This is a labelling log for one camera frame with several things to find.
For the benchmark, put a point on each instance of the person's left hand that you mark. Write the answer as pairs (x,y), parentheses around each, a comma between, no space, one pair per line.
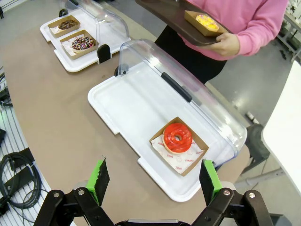
(225,46)

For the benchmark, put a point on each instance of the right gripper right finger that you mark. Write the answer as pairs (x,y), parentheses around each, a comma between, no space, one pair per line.
(209,181)

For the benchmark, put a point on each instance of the dark brown serving tray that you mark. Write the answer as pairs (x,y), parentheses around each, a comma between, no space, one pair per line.
(169,21)

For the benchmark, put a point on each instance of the clear display lid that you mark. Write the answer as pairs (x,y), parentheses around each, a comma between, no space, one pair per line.
(188,77)
(110,21)

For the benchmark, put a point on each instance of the yellow glazed donut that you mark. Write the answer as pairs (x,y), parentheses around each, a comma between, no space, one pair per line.
(207,22)

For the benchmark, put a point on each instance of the white display tray base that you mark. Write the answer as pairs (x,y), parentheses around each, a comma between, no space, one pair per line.
(80,63)
(131,103)

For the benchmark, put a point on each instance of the red glazed donut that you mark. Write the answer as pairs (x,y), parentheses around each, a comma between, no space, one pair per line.
(177,137)

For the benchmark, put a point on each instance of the white power strip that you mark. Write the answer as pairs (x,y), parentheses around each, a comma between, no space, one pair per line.
(252,117)

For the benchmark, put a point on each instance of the white side table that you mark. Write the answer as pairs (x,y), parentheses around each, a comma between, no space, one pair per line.
(284,131)

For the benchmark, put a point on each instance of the chocolate donut with coloured sprinkles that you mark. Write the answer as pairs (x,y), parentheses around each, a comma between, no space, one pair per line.
(82,43)

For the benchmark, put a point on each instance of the person's left forearm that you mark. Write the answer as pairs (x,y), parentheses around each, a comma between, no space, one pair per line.
(261,30)

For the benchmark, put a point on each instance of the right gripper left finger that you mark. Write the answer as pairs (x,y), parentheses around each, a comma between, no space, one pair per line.
(100,179)

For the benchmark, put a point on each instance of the person in pink hoodie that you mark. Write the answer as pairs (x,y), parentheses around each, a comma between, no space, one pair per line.
(247,16)

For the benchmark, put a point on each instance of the white printed paper liner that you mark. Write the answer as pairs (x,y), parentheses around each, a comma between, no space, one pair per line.
(54,29)
(183,161)
(67,46)

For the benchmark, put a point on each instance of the cardboard donut box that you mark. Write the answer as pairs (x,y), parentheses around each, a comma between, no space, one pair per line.
(53,23)
(80,54)
(200,143)
(191,20)

